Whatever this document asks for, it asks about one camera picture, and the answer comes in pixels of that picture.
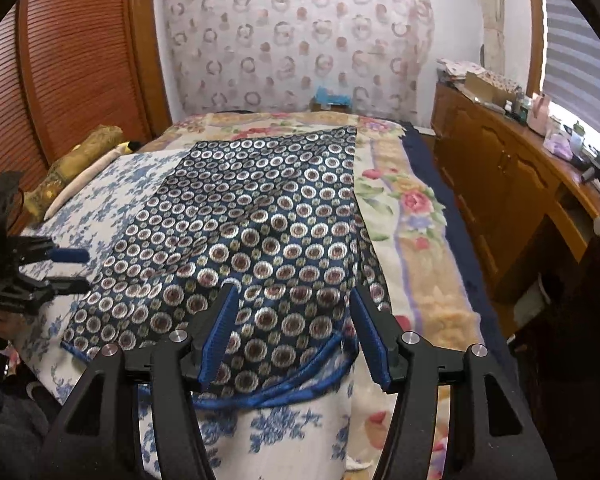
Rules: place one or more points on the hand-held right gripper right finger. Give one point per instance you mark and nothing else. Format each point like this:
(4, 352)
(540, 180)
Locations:
(375, 345)

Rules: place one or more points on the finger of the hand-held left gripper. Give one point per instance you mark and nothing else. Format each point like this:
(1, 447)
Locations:
(67, 255)
(67, 287)

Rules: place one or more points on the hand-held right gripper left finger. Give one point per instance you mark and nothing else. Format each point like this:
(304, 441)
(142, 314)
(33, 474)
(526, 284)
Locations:
(220, 340)

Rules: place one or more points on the navy circle-patterned satin robe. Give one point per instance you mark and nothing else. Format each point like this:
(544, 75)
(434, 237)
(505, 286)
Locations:
(260, 225)

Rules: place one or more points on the white blue floral bed sheet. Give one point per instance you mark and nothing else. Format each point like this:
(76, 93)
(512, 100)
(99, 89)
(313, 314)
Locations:
(110, 195)

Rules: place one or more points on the white yellow plush toy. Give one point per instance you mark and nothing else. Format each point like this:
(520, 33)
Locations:
(92, 170)

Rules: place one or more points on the gold patterned bolster pillow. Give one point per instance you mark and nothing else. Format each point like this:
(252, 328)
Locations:
(80, 160)

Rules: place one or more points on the floral cream blanket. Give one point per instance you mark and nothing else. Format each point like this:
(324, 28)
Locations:
(415, 240)

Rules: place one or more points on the navy bed cover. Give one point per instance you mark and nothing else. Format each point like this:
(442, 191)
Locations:
(455, 220)

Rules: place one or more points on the wooden louvered wardrobe door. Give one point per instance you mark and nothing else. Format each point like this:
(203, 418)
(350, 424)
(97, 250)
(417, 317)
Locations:
(70, 70)

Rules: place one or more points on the wooden sideboard cabinet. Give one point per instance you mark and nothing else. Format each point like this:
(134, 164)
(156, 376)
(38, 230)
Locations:
(505, 185)

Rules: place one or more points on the teal box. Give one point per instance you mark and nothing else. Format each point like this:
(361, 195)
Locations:
(331, 99)

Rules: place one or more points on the purple cloth bundle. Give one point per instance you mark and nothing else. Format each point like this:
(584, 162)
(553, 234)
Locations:
(557, 141)

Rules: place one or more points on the open cardboard box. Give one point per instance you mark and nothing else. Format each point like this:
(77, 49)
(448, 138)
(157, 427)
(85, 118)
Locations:
(487, 87)

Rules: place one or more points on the black desk clutter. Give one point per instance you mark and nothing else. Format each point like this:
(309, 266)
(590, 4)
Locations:
(596, 167)

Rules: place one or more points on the pink bag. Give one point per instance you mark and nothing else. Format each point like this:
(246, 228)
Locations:
(539, 112)

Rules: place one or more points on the patterned paper pile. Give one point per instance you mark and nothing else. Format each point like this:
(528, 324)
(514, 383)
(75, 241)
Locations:
(460, 70)

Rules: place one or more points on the white bottle with green cap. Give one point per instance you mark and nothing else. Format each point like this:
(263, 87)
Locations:
(578, 137)

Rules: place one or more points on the grey striped window blind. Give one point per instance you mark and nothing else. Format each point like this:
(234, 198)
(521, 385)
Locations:
(585, 60)

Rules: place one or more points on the beige wall pipe cover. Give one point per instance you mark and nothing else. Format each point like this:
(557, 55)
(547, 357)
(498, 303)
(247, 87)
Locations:
(490, 15)

